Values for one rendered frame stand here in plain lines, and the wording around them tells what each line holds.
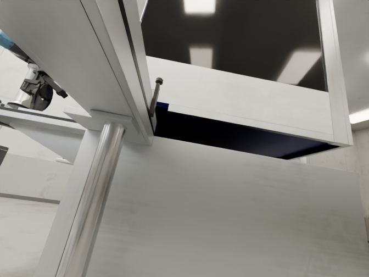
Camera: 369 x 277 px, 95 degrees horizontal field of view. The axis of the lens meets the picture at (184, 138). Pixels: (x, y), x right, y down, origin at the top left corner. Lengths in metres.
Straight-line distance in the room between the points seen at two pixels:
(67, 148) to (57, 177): 4.20
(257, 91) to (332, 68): 0.40
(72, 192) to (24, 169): 4.62
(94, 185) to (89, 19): 0.28
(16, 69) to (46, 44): 5.94
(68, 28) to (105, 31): 0.04
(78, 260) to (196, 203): 0.34
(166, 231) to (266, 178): 0.38
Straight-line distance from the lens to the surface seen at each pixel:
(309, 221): 0.75
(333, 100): 0.97
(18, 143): 5.43
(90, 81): 0.30
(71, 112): 0.55
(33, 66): 1.47
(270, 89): 0.82
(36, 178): 5.14
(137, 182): 0.59
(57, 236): 0.67
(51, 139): 0.84
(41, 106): 0.96
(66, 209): 0.65
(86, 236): 0.40
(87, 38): 0.22
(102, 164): 0.39
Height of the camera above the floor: 0.71
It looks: 17 degrees up
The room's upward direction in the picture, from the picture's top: 10 degrees clockwise
